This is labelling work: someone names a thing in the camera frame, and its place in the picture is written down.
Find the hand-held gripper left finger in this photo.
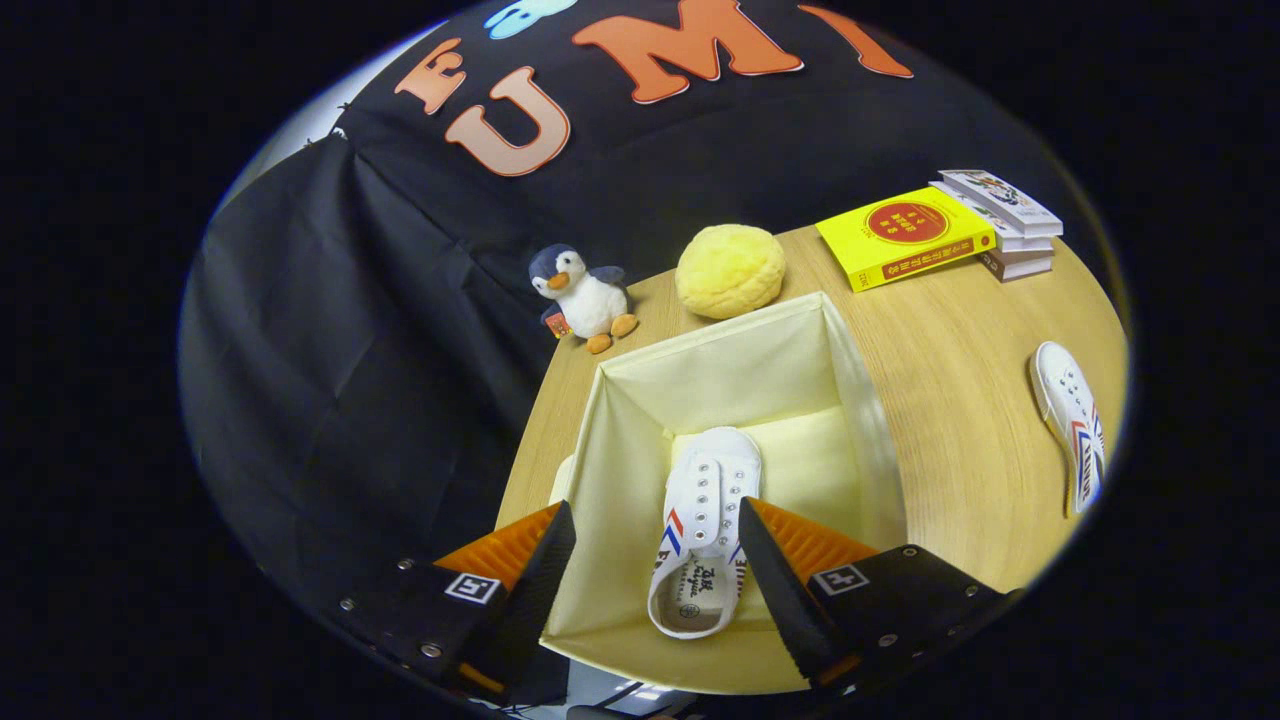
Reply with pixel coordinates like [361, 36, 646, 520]
[335, 500, 578, 701]

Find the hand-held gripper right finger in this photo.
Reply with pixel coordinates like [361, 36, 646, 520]
[737, 497, 1021, 691]

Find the white shoe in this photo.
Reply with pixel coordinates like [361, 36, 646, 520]
[1029, 341, 1107, 517]
[647, 427, 763, 641]

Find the beige fabric storage box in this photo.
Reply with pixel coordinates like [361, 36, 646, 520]
[540, 291, 909, 696]

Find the penguin plush toy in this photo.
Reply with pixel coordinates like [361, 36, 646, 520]
[528, 243, 639, 355]

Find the yellow bun-shaped plush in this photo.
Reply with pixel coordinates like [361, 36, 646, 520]
[675, 224, 787, 321]

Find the yellow book with red label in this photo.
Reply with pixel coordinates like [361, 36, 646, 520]
[815, 185, 998, 293]

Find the book with brown cover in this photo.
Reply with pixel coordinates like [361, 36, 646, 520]
[980, 248, 1054, 283]

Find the plain white book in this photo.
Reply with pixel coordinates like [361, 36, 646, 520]
[928, 180, 1054, 253]

